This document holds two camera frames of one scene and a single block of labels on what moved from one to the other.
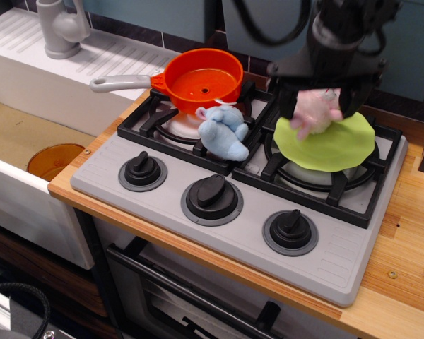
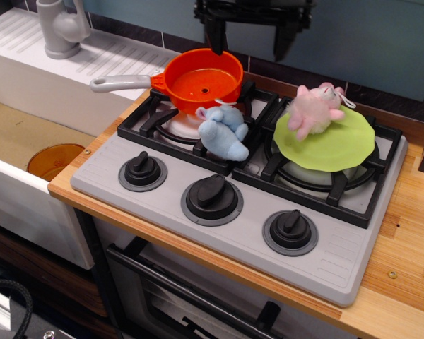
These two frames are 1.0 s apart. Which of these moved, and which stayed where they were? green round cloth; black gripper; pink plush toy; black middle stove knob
Moved: black gripper
Stayed: green round cloth; pink plush toy; black middle stove knob
